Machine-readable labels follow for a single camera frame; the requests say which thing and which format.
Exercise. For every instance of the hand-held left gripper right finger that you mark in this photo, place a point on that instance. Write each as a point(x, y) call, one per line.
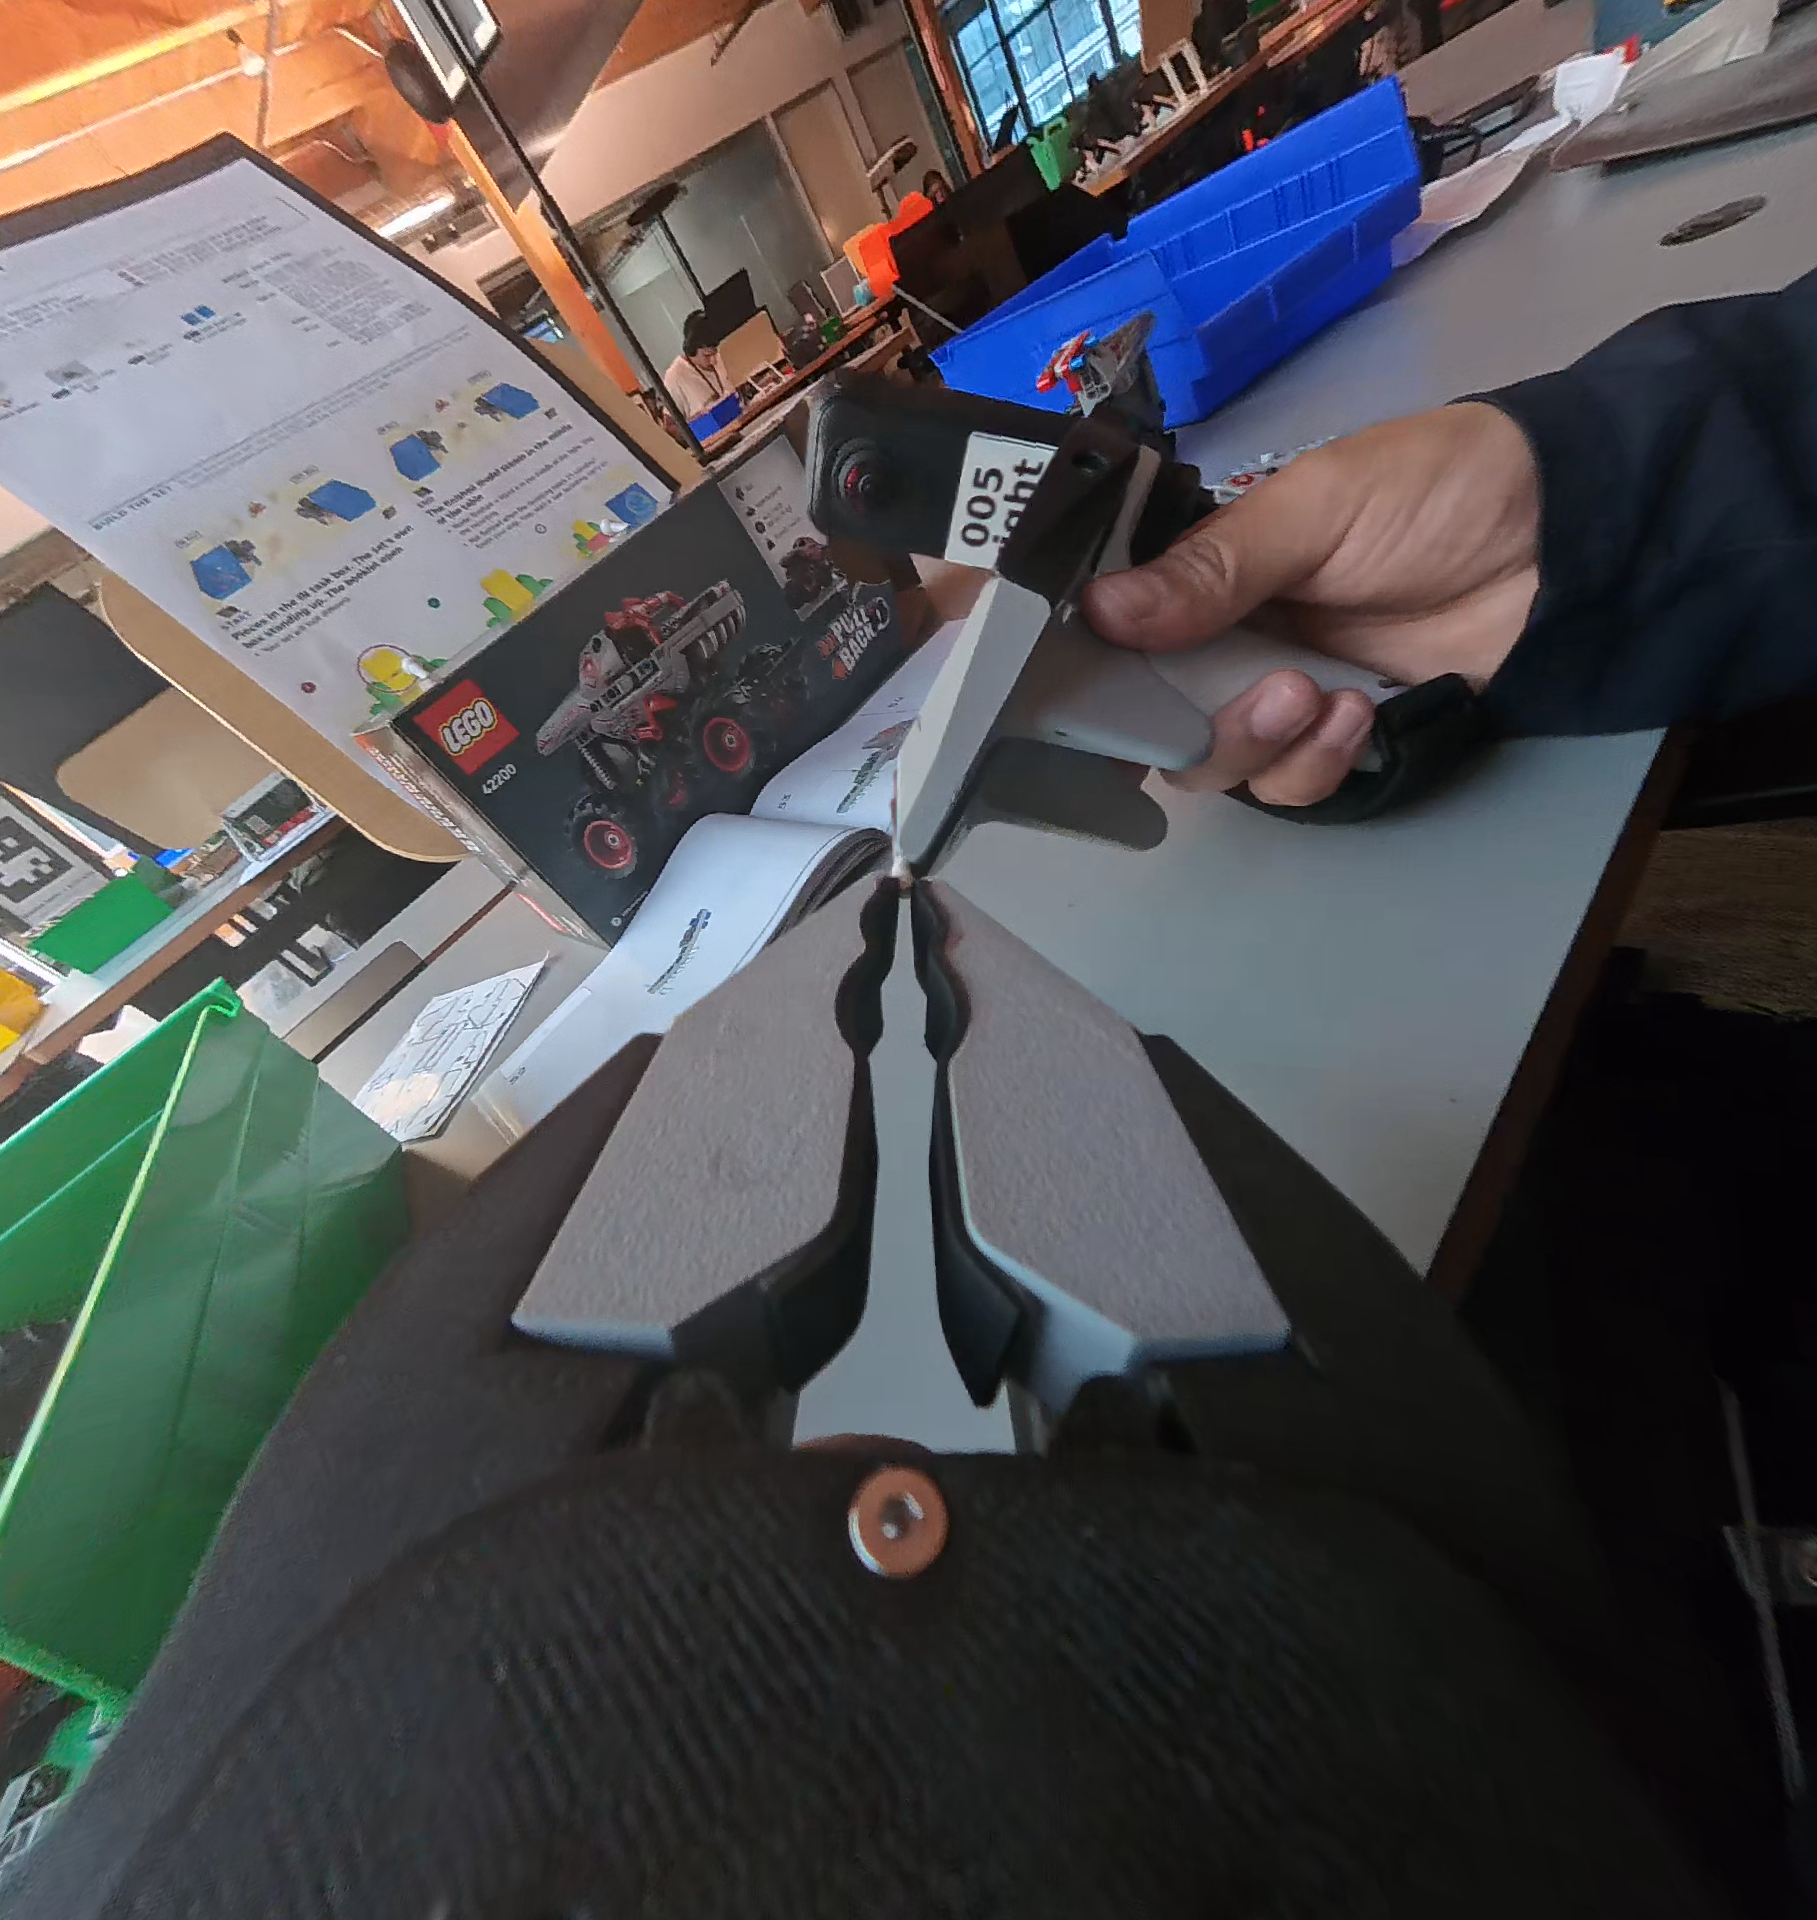
point(1103, 1170)

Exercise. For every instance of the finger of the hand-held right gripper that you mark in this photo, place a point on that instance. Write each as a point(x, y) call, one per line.
point(982, 688)

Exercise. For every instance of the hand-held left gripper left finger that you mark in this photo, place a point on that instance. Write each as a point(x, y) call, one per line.
point(729, 1140)

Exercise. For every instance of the person's right forearm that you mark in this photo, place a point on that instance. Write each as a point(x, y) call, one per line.
point(1702, 495)

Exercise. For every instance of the partly built lego model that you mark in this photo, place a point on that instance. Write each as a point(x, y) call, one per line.
point(1092, 361)

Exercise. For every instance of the open lego instruction booklet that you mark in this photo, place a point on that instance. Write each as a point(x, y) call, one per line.
point(729, 886)

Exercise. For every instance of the black lego set box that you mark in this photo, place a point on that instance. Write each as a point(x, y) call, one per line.
point(623, 705)

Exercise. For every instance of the person's right hand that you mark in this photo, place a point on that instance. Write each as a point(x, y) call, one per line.
point(1373, 525)

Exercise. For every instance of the orange object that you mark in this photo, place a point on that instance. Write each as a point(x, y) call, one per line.
point(871, 255)

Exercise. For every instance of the grey sticker sheet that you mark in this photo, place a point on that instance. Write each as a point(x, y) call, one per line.
point(451, 1034)

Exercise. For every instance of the blue plastic bin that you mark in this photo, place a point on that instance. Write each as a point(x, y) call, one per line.
point(1252, 255)

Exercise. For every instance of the large paned window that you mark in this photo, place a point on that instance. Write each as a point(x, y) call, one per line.
point(1043, 59)

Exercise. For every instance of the green plastic bin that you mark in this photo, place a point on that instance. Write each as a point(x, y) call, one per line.
point(219, 1319)

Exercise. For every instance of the beige wooden board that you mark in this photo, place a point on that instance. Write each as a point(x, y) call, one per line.
point(248, 750)

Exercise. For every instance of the white crumpled papers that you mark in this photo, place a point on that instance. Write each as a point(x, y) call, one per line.
point(1493, 165)

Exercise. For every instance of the instruction sheet on stand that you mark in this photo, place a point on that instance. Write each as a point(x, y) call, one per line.
point(219, 389)

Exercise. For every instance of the black and white marker tag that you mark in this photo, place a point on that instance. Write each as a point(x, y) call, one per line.
point(15, 862)

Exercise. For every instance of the grey flat laptop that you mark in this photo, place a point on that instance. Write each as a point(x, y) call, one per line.
point(1720, 91)

